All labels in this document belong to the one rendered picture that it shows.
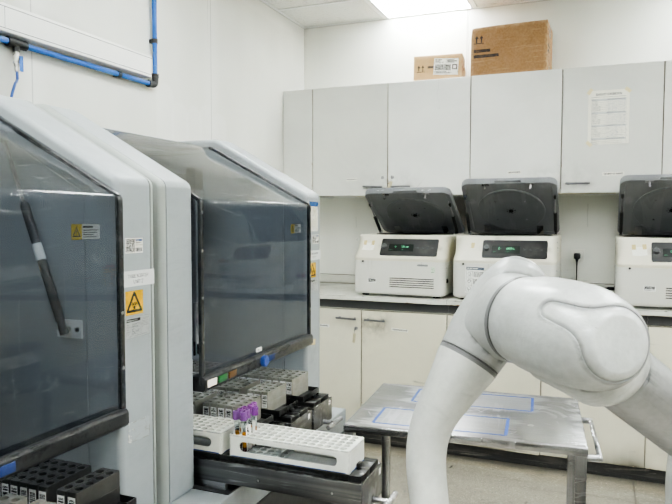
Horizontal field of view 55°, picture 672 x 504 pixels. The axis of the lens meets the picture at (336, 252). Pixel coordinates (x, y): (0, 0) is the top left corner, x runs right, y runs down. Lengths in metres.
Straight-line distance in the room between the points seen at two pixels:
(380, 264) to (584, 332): 3.01
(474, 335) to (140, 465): 0.75
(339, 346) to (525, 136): 1.64
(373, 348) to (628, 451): 1.45
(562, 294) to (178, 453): 0.96
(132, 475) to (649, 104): 3.27
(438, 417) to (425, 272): 2.74
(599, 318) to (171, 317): 0.91
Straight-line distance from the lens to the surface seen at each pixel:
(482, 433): 1.73
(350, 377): 3.96
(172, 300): 1.44
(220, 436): 1.57
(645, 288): 3.63
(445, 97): 4.05
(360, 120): 4.18
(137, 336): 1.36
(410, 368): 3.83
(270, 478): 1.52
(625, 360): 0.87
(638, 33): 4.37
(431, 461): 1.03
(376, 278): 3.82
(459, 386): 1.02
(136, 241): 1.34
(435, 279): 3.71
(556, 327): 0.86
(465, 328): 1.02
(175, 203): 1.44
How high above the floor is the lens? 1.36
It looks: 3 degrees down
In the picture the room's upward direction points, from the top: straight up
